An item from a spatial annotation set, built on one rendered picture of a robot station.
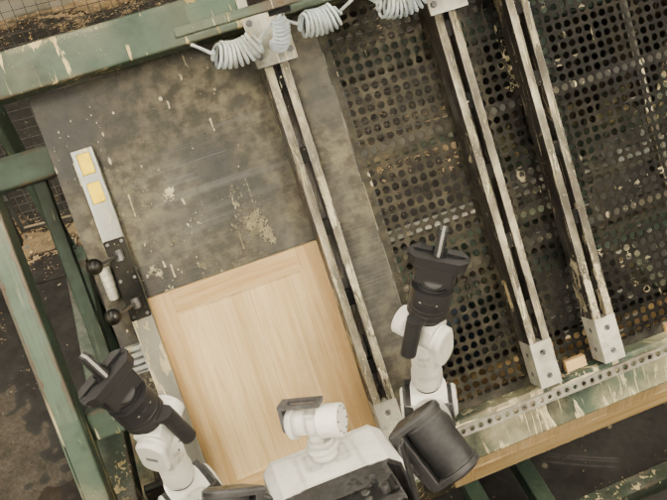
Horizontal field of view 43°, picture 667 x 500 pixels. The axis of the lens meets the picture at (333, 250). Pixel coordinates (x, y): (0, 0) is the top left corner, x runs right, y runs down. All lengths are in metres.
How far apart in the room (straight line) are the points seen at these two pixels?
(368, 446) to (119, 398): 0.49
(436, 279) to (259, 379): 0.63
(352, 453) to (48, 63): 1.07
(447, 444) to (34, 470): 2.26
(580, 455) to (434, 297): 1.69
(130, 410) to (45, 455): 2.03
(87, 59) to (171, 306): 0.61
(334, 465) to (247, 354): 0.54
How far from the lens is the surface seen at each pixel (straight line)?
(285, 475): 1.71
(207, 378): 2.14
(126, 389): 1.67
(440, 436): 1.72
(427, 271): 1.71
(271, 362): 2.15
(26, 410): 3.88
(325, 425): 1.65
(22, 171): 2.15
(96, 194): 2.06
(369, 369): 2.14
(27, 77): 2.02
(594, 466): 3.30
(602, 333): 2.37
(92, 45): 2.02
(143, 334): 2.09
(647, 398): 3.10
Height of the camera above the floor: 2.79
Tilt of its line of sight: 43 degrees down
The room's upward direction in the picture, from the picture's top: 10 degrees counter-clockwise
